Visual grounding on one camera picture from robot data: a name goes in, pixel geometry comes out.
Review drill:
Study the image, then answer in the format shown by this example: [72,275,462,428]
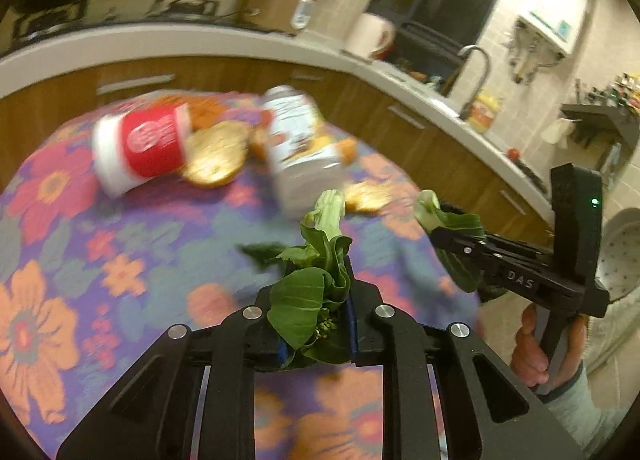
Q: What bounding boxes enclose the person's right forearm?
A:
[542,362,640,458]

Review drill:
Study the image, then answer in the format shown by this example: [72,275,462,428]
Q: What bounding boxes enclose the row of condiment bottles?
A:
[575,71,640,116]

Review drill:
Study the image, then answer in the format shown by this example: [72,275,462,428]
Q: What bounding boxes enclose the wooden kitchen counter cabinet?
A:
[0,22,556,243]

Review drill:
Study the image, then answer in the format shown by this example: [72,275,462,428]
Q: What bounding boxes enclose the green bok choy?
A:
[240,189,353,368]
[414,190,488,293]

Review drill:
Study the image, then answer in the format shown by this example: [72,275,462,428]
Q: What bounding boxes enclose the metal strainer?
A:
[602,209,640,302]

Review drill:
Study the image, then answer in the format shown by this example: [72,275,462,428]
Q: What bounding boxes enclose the grey wall shelf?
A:
[560,102,640,153]

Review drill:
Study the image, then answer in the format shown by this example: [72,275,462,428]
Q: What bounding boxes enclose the floral tablecloth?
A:
[0,90,488,460]

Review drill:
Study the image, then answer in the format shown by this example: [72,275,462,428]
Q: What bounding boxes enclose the small bread piece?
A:
[345,180,398,215]

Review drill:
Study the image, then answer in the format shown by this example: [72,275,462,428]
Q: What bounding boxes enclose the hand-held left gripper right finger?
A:
[344,264,586,460]

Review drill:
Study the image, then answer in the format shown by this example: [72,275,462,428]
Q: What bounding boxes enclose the yellow detergent bottle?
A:
[467,92,503,134]

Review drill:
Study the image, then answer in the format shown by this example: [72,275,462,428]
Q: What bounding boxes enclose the person's right hand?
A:
[510,304,587,391]

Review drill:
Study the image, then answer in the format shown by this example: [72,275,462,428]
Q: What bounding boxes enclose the white hanging cloth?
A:
[542,117,576,146]

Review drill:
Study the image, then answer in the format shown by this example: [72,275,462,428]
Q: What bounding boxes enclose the black gas stove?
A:
[10,0,228,41]

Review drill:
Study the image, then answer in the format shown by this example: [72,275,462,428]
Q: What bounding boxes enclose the dark scrubber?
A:
[515,160,549,192]

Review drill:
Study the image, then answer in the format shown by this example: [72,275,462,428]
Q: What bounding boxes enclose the white water heater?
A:
[517,0,590,57]

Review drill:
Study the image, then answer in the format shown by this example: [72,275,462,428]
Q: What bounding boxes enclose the water heater pipes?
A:
[505,22,567,86]

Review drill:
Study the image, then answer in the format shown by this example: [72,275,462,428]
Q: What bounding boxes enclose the brown rice cooker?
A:
[240,0,323,36]

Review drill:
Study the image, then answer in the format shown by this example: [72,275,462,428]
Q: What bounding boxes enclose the red white paper cup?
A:
[94,102,193,198]

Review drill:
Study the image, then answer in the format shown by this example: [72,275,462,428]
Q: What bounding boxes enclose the chrome faucet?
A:
[457,45,493,117]

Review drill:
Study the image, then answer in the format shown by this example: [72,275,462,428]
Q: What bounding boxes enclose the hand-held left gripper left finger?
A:
[56,285,301,460]

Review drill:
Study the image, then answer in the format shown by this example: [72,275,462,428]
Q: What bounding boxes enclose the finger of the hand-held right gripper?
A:
[481,234,556,266]
[430,225,555,304]

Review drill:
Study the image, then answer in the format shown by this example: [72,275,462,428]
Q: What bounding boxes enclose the orange peel piece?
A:
[334,137,359,164]
[249,126,271,159]

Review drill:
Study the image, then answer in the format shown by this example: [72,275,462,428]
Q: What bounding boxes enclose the white electric kettle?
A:
[345,12,396,61]

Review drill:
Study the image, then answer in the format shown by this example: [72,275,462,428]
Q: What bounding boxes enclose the round bread slice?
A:
[179,120,251,188]

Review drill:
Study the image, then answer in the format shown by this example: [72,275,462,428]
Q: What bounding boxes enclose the person's light clothing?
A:
[582,285,640,381]

